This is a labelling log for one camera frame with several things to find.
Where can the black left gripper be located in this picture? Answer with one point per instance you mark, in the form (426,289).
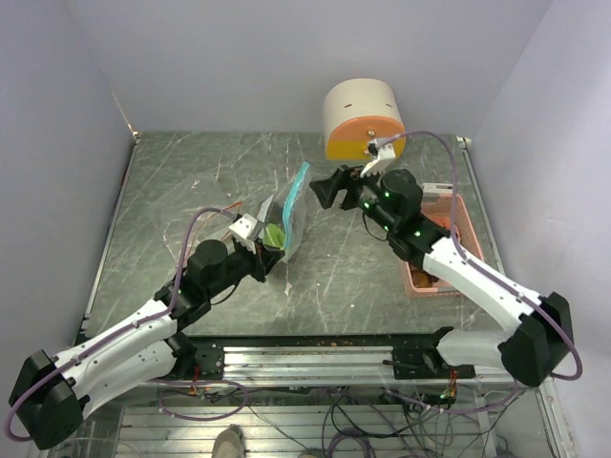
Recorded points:
(269,258)

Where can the aluminium rail frame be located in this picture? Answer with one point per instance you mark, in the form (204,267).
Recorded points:
(344,396)

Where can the blue zip top bag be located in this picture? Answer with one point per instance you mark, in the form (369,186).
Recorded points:
(288,209)

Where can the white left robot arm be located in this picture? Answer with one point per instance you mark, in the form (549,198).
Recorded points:
(53,395)

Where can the fake green vegetable piece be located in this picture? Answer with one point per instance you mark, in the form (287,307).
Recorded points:
(274,236)

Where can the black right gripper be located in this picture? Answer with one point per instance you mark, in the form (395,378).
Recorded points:
(327,189)

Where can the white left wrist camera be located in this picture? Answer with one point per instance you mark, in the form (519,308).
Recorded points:
(245,230)

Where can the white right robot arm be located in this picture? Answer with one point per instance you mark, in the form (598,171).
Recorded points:
(536,331)

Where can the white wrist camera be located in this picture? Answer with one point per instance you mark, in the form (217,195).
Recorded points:
(381,153)
(245,230)

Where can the round mini drawer cabinet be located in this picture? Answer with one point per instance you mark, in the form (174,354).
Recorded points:
(356,112)

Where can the fake brown longan bunch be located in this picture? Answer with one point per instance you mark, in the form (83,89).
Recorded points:
(422,279)

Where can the small white plastic clip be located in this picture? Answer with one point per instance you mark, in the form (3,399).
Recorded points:
(437,189)

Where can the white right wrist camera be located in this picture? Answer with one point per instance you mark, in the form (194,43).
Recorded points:
(381,153)

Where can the pink perforated plastic basket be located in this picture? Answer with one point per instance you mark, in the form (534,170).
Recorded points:
(466,236)

